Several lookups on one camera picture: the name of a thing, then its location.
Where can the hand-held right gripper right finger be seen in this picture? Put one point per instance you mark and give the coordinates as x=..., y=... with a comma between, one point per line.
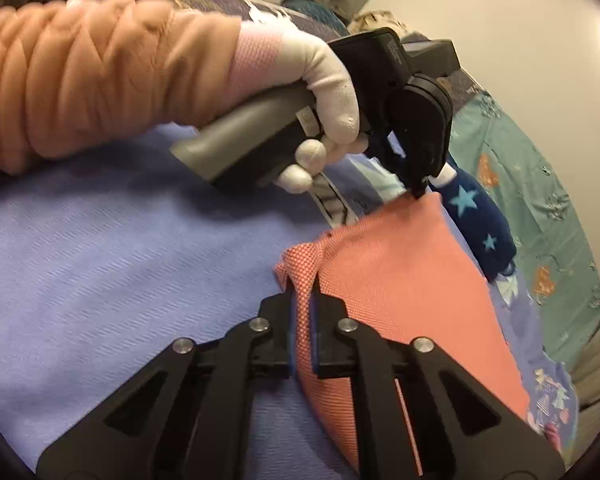
x=330, y=345

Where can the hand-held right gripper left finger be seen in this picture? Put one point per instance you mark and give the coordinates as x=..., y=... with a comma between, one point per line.
x=280, y=335

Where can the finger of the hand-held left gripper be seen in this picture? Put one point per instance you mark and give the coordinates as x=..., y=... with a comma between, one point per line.
x=425, y=125

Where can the coral long sleeve shirt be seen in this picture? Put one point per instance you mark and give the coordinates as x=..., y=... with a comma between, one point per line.
x=405, y=270

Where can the person's left forearm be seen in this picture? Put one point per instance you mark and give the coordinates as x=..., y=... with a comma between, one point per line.
x=105, y=75

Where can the person's left hand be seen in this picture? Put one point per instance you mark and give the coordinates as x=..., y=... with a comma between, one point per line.
x=330, y=75

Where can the navy star print folded garment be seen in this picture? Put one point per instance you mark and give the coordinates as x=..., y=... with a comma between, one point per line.
x=480, y=220

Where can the beige cloth pile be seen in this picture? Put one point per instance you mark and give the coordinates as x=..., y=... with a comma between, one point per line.
x=375, y=22

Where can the teal printed sheet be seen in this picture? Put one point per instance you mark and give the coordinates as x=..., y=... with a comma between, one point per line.
x=530, y=200

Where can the blue knitted blanket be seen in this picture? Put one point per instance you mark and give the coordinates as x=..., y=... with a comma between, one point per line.
x=312, y=12

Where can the purple printed bed sheet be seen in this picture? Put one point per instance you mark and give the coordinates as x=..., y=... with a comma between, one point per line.
x=105, y=285

